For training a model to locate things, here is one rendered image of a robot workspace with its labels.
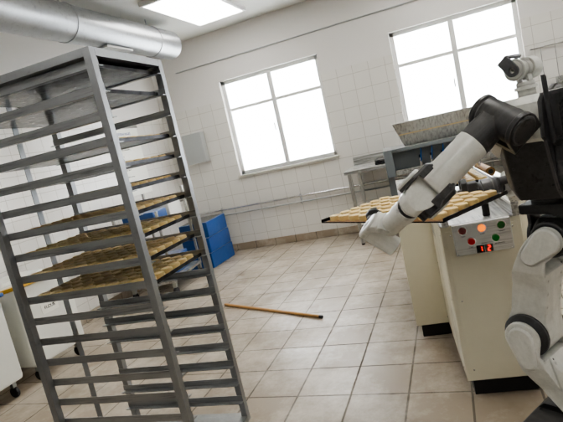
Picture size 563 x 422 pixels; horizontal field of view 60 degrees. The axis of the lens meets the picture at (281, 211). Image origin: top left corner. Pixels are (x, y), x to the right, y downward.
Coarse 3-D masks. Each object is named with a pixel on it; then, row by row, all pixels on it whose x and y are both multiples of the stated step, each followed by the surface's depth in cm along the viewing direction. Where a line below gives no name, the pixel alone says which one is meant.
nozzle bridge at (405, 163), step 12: (420, 144) 278; (432, 144) 276; (444, 144) 283; (384, 156) 283; (396, 156) 290; (408, 156) 289; (492, 156) 274; (396, 168) 291; (408, 168) 285; (420, 168) 284; (396, 192) 296
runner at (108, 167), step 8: (88, 168) 176; (96, 168) 175; (104, 168) 174; (112, 168) 173; (56, 176) 181; (64, 176) 180; (72, 176) 179; (80, 176) 178; (24, 184) 186; (32, 184) 185; (40, 184) 184; (48, 184) 183; (0, 192) 190; (8, 192) 189; (16, 192) 188
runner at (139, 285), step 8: (96, 288) 186; (104, 288) 185; (112, 288) 184; (120, 288) 183; (128, 288) 182; (136, 288) 181; (144, 288) 180; (40, 296) 194; (48, 296) 193; (56, 296) 192; (64, 296) 191; (72, 296) 190; (80, 296) 189; (32, 304) 196
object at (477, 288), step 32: (512, 224) 210; (448, 256) 218; (480, 256) 215; (512, 256) 212; (448, 288) 233; (480, 288) 218; (480, 320) 220; (480, 352) 223; (512, 352) 220; (480, 384) 229; (512, 384) 226
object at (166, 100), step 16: (160, 64) 207; (160, 80) 207; (176, 128) 211; (176, 144) 211; (192, 192) 215; (192, 208) 215; (208, 256) 218; (224, 320) 222; (224, 336) 223; (240, 384) 227
